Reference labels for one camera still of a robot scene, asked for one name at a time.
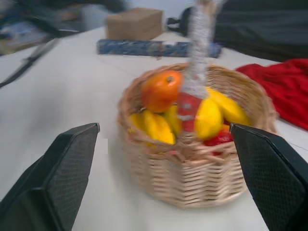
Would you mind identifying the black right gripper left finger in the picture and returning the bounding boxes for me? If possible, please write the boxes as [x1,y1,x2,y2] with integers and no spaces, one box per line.
[0,122,101,231]

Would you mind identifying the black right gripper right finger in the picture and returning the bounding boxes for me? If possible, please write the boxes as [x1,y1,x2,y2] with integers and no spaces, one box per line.
[230,122,308,231]

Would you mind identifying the round wicker basket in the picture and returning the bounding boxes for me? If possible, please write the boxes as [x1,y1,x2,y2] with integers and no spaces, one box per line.
[117,0,280,209]

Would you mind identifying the red fruit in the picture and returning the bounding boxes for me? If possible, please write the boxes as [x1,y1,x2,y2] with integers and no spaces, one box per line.
[203,125,235,156]

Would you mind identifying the yellow mango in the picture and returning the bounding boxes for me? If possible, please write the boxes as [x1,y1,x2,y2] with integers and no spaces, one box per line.
[194,98,223,140]
[205,87,250,126]

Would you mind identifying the red cloth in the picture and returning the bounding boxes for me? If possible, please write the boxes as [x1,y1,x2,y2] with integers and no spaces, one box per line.
[235,58,308,131]

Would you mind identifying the yellow banana bunch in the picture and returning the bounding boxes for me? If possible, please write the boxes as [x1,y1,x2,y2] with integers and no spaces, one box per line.
[129,104,183,147]

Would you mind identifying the orange red apple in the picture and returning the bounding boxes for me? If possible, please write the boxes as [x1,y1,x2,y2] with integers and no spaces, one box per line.
[141,70,184,113]

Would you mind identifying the dark fabric cover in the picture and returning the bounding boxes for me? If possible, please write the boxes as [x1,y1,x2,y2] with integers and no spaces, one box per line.
[213,0,308,63]

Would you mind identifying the blue patterned roll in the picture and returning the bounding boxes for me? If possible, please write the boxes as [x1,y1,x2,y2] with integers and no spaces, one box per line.
[96,39,222,59]

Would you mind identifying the brown cardboard box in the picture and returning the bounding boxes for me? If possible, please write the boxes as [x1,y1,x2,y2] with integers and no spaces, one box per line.
[106,7,164,41]

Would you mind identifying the black backpack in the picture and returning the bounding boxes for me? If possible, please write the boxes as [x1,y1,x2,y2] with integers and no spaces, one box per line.
[166,6,195,37]

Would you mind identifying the black strap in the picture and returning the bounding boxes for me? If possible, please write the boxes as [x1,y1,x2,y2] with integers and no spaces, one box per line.
[0,38,61,89]

